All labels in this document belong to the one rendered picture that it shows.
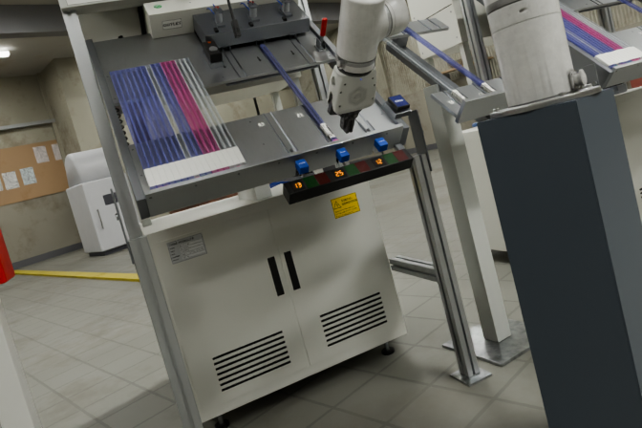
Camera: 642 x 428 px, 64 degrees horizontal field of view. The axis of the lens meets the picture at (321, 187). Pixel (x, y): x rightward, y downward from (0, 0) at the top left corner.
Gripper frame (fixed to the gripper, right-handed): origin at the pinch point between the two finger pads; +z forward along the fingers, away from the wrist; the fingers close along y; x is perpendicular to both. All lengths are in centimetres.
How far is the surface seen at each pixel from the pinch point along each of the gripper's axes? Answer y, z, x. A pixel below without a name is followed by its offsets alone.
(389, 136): 14.9, 10.3, 2.4
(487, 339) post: 39, 71, -36
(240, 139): -21.2, 10.2, 15.1
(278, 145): -13.3, 10.2, 9.3
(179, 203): -40.4, 13.4, 2.4
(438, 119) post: 39.6, 18.7, 11.6
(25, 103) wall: -165, 517, 826
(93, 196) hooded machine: -89, 466, 490
